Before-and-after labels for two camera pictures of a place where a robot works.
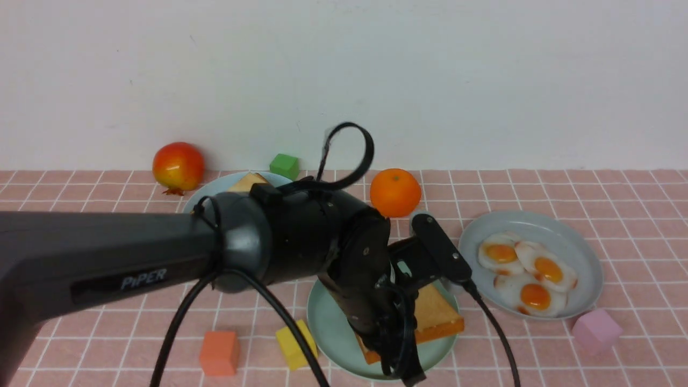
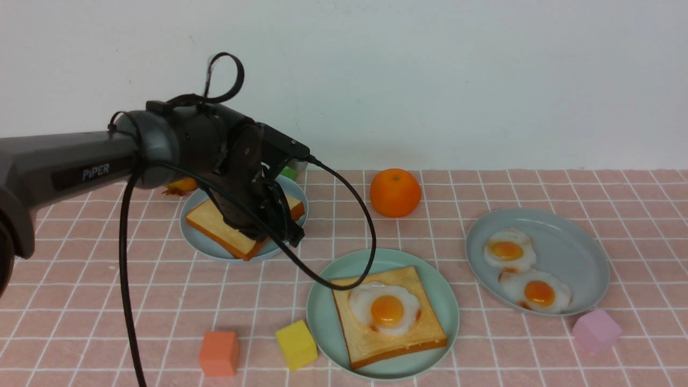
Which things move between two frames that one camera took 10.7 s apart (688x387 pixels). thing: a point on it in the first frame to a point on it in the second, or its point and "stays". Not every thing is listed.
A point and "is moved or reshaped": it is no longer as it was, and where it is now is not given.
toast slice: [436, 313] is moved or reshaped
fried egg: [547, 266] is moved or reshaped
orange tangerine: [396, 192] stays
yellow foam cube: [294, 356] stays
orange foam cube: [220, 353] stays
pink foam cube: [596, 332] stays
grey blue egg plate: [532, 264] stays
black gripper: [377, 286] to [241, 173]
